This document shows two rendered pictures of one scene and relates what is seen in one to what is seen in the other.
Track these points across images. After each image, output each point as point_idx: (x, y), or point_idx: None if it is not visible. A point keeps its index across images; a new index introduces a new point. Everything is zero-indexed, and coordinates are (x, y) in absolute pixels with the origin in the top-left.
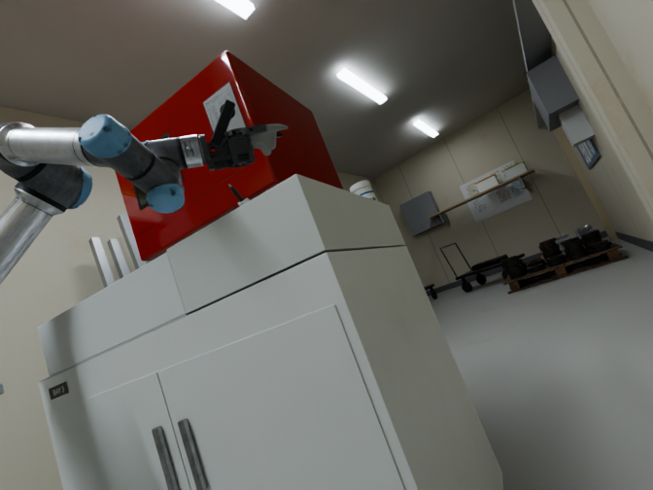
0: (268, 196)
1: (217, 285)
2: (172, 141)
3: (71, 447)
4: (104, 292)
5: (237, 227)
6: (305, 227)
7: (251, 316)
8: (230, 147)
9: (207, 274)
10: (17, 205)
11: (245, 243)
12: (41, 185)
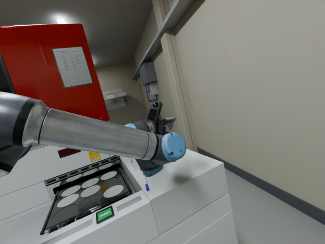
0: (212, 171)
1: (182, 215)
2: (146, 127)
3: None
4: (78, 241)
5: (196, 184)
6: (223, 184)
7: (197, 225)
8: (161, 129)
9: (177, 210)
10: None
11: (199, 192)
12: (6, 153)
